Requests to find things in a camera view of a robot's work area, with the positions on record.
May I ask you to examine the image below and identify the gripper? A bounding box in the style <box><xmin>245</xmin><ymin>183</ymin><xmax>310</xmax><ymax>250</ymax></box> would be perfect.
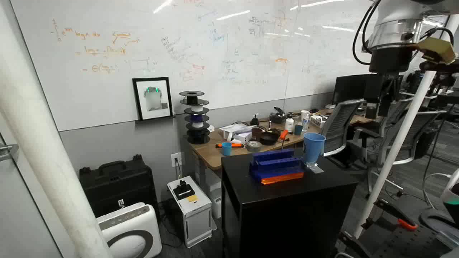
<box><xmin>365</xmin><ymin>47</ymin><xmax>415</xmax><ymax>120</ymax></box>

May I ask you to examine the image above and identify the large blue plastic cup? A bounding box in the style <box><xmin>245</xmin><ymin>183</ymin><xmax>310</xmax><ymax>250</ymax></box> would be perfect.
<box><xmin>303</xmin><ymin>133</ymin><xmax>326</xmax><ymax>166</ymax></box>

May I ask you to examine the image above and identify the blue and orange tool holder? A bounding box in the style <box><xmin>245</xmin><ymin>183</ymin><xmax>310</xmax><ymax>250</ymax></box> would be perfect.
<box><xmin>249</xmin><ymin>148</ymin><xmax>306</xmax><ymax>185</ymax></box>

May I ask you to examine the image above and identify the row of monitors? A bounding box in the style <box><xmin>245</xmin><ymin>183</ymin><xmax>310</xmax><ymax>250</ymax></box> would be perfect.
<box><xmin>331</xmin><ymin>73</ymin><xmax>404</xmax><ymax>107</ymax></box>

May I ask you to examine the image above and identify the white pole stand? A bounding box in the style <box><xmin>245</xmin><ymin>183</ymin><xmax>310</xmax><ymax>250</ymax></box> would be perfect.
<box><xmin>0</xmin><ymin>62</ymin><xmax>112</xmax><ymax>258</ymax></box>
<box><xmin>353</xmin><ymin>14</ymin><xmax>459</xmax><ymax>239</ymax></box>

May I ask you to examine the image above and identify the row of grey office chairs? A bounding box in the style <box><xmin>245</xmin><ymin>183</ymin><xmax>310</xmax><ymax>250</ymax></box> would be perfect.
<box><xmin>320</xmin><ymin>95</ymin><xmax>451</xmax><ymax>201</ymax></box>

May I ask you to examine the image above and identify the black kettle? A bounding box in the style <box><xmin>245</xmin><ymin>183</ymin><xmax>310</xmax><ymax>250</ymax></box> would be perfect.
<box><xmin>269</xmin><ymin>106</ymin><xmax>288</xmax><ymax>124</ymax></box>

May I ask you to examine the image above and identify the black pan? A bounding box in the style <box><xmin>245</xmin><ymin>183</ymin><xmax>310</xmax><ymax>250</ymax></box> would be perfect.
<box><xmin>251</xmin><ymin>127</ymin><xmax>281</xmax><ymax>146</ymax></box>

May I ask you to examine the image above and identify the black and orange clamp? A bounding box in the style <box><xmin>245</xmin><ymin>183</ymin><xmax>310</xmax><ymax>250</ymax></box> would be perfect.
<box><xmin>373</xmin><ymin>198</ymin><xmax>419</xmax><ymax>231</ymax></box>

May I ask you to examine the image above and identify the black cabinet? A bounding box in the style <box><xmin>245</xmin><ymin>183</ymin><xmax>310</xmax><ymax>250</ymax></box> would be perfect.
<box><xmin>221</xmin><ymin>148</ymin><xmax>359</xmax><ymax>258</ymax></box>

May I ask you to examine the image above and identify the white cardboard box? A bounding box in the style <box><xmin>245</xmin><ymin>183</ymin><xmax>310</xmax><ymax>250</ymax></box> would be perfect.
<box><xmin>231</xmin><ymin>132</ymin><xmax>252</xmax><ymax>144</ymax></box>

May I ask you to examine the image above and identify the wooden desk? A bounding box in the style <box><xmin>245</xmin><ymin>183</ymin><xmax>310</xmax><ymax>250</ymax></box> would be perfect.
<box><xmin>188</xmin><ymin>107</ymin><xmax>374</xmax><ymax>171</ymax></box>

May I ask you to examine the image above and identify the stack of filament spools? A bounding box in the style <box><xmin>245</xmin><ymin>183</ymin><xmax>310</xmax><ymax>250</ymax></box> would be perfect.
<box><xmin>179</xmin><ymin>90</ymin><xmax>211</xmax><ymax>145</ymax></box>

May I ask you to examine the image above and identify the white drawer cabinet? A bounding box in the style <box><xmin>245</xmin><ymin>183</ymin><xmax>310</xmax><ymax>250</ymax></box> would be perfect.
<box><xmin>195</xmin><ymin>150</ymin><xmax>223</xmax><ymax>219</ymax></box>

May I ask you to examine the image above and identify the whiteboard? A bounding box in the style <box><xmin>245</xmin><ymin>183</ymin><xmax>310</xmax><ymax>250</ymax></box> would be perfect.
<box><xmin>10</xmin><ymin>0</ymin><xmax>378</xmax><ymax>132</ymax></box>

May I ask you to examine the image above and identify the black device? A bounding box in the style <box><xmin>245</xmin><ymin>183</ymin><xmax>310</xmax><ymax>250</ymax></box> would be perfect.
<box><xmin>173</xmin><ymin>180</ymin><xmax>196</xmax><ymax>201</ymax></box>

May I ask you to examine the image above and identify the white computer case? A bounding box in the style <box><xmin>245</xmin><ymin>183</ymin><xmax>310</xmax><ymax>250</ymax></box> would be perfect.
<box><xmin>166</xmin><ymin>175</ymin><xmax>213</xmax><ymax>248</ymax></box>

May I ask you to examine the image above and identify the black framed picture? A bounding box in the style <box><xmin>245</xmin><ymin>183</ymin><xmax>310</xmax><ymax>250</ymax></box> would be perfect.
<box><xmin>132</xmin><ymin>77</ymin><xmax>174</xmax><ymax>122</ymax></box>

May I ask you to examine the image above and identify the black hard case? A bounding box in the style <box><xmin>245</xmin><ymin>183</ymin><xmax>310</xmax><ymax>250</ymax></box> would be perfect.
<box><xmin>79</xmin><ymin>154</ymin><xmax>159</xmax><ymax>218</ymax></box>

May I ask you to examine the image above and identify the white air purifier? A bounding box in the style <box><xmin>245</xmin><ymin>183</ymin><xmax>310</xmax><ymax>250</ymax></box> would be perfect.
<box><xmin>96</xmin><ymin>202</ymin><xmax>163</xmax><ymax>258</ymax></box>

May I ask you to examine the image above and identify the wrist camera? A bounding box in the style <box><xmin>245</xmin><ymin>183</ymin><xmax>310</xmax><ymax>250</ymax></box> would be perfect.
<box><xmin>417</xmin><ymin>37</ymin><xmax>456</xmax><ymax>65</ymax></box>

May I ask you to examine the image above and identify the white cable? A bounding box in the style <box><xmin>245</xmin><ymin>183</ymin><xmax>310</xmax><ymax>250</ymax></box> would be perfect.
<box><xmin>422</xmin><ymin>173</ymin><xmax>453</xmax><ymax>209</ymax></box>

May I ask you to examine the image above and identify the silver door handle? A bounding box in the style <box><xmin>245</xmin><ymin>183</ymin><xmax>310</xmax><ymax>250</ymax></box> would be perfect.
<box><xmin>0</xmin><ymin>143</ymin><xmax>19</xmax><ymax>162</ymax></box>

